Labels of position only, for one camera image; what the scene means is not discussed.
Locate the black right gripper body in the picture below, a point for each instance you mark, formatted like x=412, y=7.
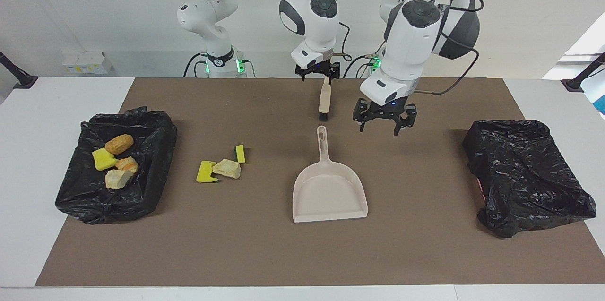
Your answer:
x=314, y=69

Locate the crusty bread chunk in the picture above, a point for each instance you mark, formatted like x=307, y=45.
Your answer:
x=127, y=164

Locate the notched yellow sponge piece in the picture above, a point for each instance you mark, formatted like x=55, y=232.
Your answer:
x=205, y=173

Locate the brown table mat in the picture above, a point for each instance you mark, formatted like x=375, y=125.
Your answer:
x=331, y=253

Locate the pale bread chunk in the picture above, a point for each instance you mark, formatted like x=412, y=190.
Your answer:
x=118, y=179

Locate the black camera stand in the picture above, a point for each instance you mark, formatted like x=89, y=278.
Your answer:
x=23, y=81
x=574, y=84

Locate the white power strip box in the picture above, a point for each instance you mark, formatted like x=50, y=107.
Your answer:
x=87, y=62

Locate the beige plastic dustpan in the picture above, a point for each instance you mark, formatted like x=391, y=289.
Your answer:
x=331, y=192

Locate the blue object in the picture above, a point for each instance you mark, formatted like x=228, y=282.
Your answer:
x=601, y=102

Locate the brown bread-like lump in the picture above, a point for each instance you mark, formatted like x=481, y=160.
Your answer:
x=119, y=144

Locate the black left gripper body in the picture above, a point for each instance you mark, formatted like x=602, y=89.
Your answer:
x=385, y=109

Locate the beige hand brush black bristles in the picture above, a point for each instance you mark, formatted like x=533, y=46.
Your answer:
x=324, y=98

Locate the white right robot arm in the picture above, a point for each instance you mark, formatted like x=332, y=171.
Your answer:
x=316, y=31

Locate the bin lined with black bag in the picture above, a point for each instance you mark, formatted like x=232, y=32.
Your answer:
x=520, y=173
x=85, y=197

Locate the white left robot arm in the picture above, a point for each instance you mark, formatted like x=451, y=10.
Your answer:
x=411, y=50

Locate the whitish angular foam chunk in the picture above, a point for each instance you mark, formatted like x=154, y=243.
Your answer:
x=227, y=168

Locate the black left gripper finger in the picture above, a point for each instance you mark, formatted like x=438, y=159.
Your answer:
x=406, y=120
x=362, y=116

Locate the yellow sponge with green pad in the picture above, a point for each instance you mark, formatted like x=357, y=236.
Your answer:
x=240, y=153

